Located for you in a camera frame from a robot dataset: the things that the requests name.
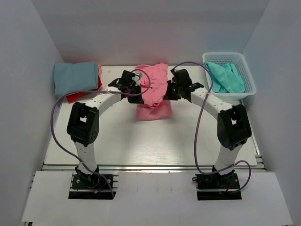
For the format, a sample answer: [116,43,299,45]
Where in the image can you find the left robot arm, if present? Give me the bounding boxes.
[67,70,144,180]

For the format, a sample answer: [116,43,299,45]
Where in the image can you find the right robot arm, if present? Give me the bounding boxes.
[164,68,252,176]

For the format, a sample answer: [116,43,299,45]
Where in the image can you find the folded light pink t shirt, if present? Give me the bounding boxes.
[97,65,102,78]

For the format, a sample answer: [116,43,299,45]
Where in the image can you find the teal t shirt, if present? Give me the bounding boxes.
[204,62,245,94]

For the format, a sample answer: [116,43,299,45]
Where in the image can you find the white plastic basket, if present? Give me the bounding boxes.
[202,52,256,101]

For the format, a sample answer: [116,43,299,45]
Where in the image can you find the folded blue-grey t shirt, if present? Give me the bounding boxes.
[54,62,98,97]

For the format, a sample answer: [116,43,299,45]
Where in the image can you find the folded red t shirt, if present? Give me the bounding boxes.
[66,76,102,103]

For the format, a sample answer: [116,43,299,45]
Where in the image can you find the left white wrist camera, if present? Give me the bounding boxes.
[133,73,143,83]

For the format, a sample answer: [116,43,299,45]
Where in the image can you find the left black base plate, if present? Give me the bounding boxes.
[68,174,114,200]

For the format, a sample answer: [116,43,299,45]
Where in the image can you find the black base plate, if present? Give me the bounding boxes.
[192,173,242,201]
[68,174,114,200]

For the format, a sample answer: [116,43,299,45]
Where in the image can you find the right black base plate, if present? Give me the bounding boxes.
[192,173,242,201]

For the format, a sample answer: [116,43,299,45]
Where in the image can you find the aluminium table rail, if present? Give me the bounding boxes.
[42,163,266,172]

